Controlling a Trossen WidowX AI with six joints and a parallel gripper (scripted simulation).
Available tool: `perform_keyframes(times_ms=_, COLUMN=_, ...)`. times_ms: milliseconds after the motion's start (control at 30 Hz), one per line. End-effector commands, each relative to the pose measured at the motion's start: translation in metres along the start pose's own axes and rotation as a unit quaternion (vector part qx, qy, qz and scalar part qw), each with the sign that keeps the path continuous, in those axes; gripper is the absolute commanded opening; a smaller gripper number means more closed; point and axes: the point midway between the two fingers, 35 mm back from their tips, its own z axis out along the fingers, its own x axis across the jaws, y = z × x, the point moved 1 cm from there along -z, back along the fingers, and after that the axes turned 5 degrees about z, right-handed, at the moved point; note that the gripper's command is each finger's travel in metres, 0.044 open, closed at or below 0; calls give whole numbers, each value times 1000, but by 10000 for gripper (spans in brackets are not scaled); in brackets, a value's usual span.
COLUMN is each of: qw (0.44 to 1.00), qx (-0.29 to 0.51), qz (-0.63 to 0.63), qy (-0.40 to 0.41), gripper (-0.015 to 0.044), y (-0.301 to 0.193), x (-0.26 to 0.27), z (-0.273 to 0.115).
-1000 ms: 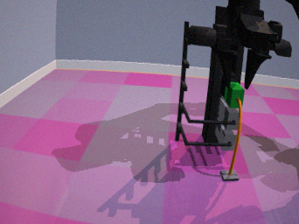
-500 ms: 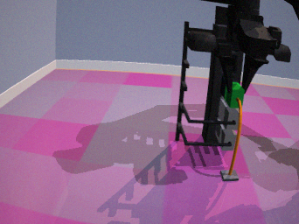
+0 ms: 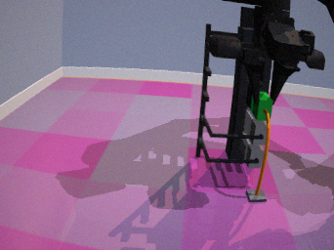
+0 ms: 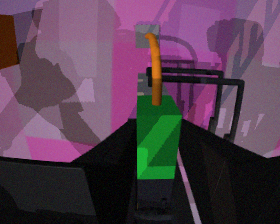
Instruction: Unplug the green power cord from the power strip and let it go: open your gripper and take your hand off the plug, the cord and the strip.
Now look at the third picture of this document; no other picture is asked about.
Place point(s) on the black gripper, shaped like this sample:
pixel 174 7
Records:
pixel 230 47

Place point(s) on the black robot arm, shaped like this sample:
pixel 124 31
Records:
pixel 283 42

